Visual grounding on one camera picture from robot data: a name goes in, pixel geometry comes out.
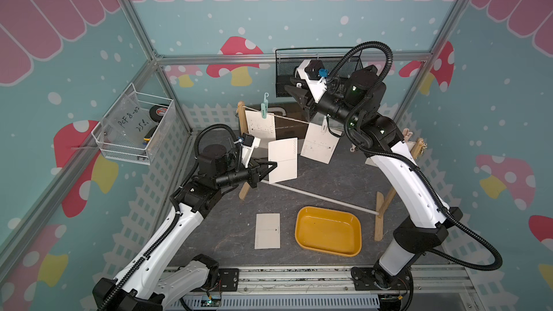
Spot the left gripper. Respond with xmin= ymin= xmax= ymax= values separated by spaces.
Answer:
xmin=216 ymin=158 xmax=277 ymax=189

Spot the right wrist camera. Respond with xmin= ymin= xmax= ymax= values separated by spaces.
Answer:
xmin=297 ymin=59 xmax=328 ymax=97

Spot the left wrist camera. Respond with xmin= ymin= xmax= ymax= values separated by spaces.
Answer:
xmin=240 ymin=133 xmax=261 ymax=168

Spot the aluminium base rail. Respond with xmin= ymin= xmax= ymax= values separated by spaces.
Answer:
xmin=116 ymin=265 xmax=476 ymax=311

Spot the brown lid toolbox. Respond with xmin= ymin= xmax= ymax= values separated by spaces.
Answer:
xmin=268 ymin=102 xmax=308 ymax=140

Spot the yellow plastic tray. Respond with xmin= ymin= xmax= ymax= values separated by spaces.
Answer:
xmin=295 ymin=206 xmax=362 ymax=257

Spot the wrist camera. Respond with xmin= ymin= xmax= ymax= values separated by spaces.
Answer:
xmin=240 ymin=133 xmax=261 ymax=168
xmin=297 ymin=59 xmax=328 ymax=97

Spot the plastic labelled bag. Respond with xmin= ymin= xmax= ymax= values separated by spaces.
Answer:
xmin=107 ymin=94 xmax=155 ymax=148

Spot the yellow handled tool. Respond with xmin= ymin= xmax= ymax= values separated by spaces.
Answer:
xmin=142 ymin=125 xmax=158 ymax=155

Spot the wooden string rack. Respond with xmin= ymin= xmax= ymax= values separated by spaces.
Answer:
xmin=236 ymin=101 xmax=426 ymax=242

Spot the green clothespin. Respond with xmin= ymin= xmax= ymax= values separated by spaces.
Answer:
xmin=260 ymin=92 xmax=269 ymax=119

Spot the postcard under green clothespin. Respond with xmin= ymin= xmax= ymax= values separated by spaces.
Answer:
xmin=246 ymin=109 xmax=276 ymax=145

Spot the black wire mesh basket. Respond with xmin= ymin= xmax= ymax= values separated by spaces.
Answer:
xmin=275 ymin=46 xmax=368 ymax=98

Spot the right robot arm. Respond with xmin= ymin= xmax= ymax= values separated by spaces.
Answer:
xmin=285 ymin=41 xmax=503 ymax=290

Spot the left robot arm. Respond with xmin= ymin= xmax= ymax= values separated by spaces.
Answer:
xmin=92 ymin=124 xmax=278 ymax=310

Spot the pink clothespin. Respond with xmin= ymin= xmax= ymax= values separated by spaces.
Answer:
xmin=402 ymin=128 xmax=413 ymax=143

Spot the white wire mesh basket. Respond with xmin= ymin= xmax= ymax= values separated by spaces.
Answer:
xmin=92 ymin=84 xmax=177 ymax=165

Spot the black tape roll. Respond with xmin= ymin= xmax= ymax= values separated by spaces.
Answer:
xmin=148 ymin=105 xmax=168 ymax=123

